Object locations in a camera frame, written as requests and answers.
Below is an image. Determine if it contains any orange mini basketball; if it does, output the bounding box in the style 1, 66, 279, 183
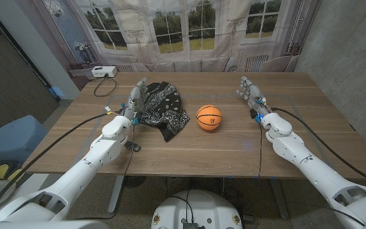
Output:
196, 104, 222, 131

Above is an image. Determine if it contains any small dark toy car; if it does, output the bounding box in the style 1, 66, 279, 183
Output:
124, 141, 142, 153

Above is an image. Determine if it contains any black paisley bandana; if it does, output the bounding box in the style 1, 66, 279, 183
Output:
137, 81, 191, 142

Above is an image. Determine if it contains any yellow black foot pedal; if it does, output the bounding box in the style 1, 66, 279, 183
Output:
0, 161, 25, 185

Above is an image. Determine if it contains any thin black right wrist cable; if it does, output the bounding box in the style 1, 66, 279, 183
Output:
258, 122, 263, 177

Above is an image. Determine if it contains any white power box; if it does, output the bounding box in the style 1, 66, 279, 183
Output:
91, 66, 118, 78

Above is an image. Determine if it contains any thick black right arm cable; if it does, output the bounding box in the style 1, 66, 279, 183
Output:
271, 107, 366, 190

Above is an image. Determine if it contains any printed window backdrop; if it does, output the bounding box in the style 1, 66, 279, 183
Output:
41, 0, 322, 73

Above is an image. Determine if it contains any blue plastic bin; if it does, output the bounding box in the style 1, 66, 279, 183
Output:
0, 114, 49, 165

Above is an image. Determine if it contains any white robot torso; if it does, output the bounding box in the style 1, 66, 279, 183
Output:
151, 189, 243, 229

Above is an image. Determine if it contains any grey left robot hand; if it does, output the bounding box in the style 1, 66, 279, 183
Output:
121, 77, 149, 121

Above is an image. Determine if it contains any grey metal table leg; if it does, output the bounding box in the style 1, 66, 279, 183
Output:
107, 175, 125, 213
269, 178, 290, 219

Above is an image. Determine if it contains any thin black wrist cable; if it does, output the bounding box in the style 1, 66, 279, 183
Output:
114, 123, 137, 220
258, 122, 263, 177

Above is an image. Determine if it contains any thin black left wrist cable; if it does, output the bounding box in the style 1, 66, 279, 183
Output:
114, 123, 137, 220

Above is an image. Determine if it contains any black looped power cable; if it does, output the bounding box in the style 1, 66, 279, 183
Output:
93, 76, 118, 97

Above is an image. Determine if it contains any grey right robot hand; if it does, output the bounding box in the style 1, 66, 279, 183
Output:
236, 76, 272, 120

